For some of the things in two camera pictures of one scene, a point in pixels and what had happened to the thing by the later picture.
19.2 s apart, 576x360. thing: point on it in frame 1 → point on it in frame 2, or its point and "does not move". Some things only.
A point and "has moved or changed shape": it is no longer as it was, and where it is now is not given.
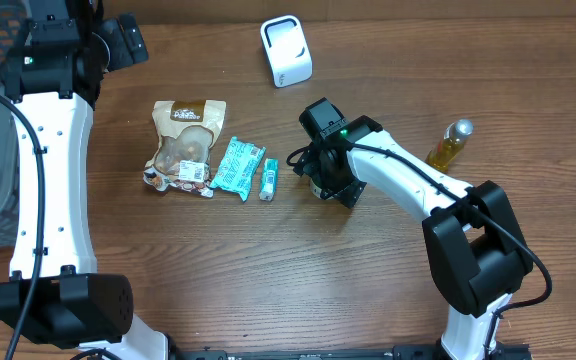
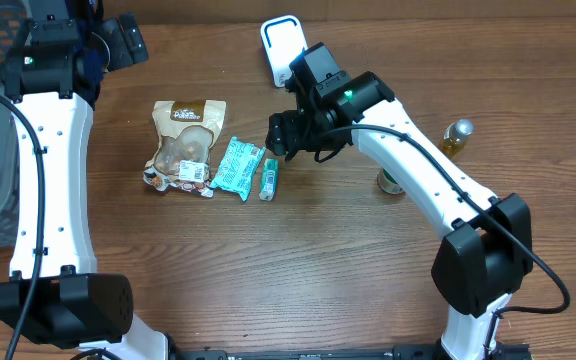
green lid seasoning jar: (315, 189) has moved or changed shape
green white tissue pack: (270, 173) does not move
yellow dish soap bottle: (446, 147) does not move
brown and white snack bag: (186, 130) does not move
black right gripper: (314, 164) → (291, 138)
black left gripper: (131, 38) does not move
